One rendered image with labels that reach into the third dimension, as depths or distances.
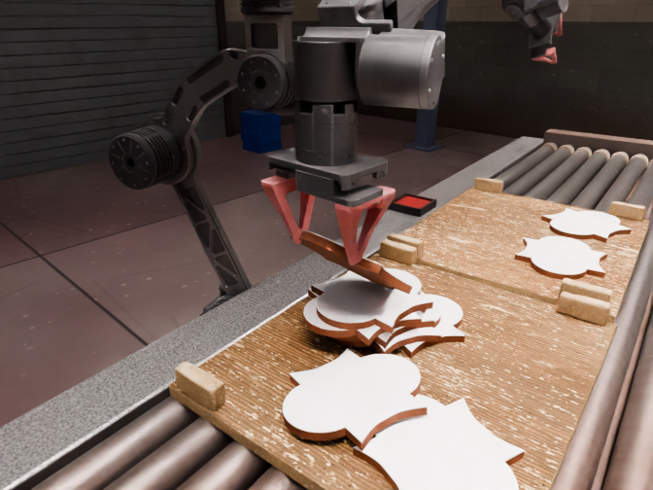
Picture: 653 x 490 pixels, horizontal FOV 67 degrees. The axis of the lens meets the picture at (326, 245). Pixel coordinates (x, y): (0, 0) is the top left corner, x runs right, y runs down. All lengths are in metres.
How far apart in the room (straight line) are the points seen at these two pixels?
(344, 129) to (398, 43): 0.08
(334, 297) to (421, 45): 0.30
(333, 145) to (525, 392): 0.31
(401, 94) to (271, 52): 0.95
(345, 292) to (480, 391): 0.18
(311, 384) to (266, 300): 0.23
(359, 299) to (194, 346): 0.21
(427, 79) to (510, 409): 0.32
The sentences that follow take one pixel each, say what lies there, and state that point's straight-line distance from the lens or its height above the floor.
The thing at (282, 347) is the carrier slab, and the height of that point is 0.94.
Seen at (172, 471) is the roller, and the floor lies 0.91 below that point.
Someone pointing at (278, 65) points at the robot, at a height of 1.18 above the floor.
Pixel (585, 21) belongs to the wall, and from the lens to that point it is 6.05.
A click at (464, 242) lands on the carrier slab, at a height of 0.94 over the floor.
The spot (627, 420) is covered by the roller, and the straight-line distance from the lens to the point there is 0.61.
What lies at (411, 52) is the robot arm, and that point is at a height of 1.26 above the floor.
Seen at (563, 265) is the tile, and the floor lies 0.95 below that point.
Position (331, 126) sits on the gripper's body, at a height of 1.20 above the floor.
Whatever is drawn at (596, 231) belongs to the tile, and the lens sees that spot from 0.98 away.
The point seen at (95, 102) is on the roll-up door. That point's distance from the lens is 5.37.
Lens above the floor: 1.28
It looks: 24 degrees down
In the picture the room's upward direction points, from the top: straight up
